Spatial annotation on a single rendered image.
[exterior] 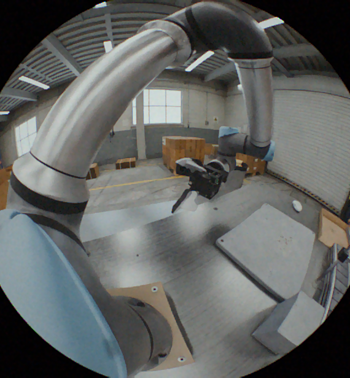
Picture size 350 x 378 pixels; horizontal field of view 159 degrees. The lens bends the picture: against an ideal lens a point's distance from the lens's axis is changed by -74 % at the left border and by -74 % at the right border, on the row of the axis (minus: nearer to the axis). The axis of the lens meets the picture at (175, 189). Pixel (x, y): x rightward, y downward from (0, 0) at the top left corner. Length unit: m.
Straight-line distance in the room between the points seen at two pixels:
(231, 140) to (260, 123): 0.16
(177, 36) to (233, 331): 0.53
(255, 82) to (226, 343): 0.50
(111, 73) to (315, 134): 4.18
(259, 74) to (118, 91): 0.24
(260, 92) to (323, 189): 3.95
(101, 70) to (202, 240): 0.43
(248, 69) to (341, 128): 3.98
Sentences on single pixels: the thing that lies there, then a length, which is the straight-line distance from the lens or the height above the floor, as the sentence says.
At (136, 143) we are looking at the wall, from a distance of 5.03.
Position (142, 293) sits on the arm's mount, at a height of 0.88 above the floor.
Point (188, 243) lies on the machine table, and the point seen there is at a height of 0.83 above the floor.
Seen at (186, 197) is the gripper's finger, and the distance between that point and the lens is 0.37.
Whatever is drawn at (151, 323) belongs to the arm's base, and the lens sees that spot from 0.19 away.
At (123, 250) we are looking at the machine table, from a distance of 0.39.
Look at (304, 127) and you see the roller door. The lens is 4.29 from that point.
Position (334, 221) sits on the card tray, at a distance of 0.97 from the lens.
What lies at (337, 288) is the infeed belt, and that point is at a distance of 0.51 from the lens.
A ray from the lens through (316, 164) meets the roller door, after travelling 4.13.
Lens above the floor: 1.13
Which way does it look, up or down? 27 degrees down
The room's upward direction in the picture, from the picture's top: straight up
